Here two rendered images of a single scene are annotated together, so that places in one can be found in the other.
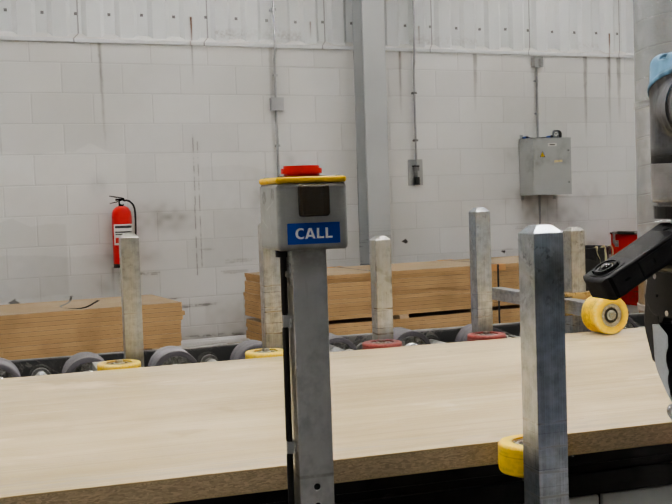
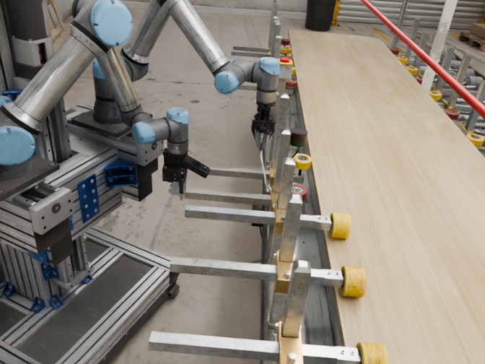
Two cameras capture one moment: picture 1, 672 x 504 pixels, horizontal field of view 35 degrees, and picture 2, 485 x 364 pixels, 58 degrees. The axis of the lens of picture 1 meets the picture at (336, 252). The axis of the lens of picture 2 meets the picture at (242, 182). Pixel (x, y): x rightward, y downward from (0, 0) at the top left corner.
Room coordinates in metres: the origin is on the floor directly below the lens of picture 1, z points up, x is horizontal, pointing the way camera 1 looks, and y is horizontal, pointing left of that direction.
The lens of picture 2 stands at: (1.51, -1.86, 1.78)
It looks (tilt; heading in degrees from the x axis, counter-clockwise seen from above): 32 degrees down; 108
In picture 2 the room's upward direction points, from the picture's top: 5 degrees clockwise
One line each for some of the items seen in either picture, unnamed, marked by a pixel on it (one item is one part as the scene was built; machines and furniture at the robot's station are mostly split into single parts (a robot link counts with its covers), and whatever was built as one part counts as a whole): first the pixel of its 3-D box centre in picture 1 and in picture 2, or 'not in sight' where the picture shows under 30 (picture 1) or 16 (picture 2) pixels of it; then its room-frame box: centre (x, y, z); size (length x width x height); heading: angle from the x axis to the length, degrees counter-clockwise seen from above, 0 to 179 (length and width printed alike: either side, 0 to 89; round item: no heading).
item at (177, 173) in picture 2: not in sight; (175, 165); (0.84, -0.61, 0.97); 0.09 x 0.08 x 0.12; 18
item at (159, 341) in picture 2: not in sight; (261, 349); (1.38, -1.23, 0.95); 0.50 x 0.04 x 0.04; 18
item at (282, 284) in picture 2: not in sight; (285, 269); (1.36, -0.95, 0.95); 0.14 x 0.06 x 0.05; 108
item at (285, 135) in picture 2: not in sight; (278, 186); (1.20, -0.45, 0.88); 0.04 x 0.04 x 0.48; 18
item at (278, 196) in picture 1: (302, 216); (283, 69); (1.04, 0.03, 1.18); 0.07 x 0.07 x 0.08; 18
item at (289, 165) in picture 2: not in sight; (280, 222); (1.28, -0.69, 0.90); 0.04 x 0.04 x 0.48; 18
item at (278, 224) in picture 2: not in sight; (282, 216); (1.28, -0.71, 0.95); 0.14 x 0.06 x 0.05; 108
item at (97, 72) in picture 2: not in sight; (110, 75); (0.50, -0.49, 1.21); 0.13 x 0.12 x 0.14; 90
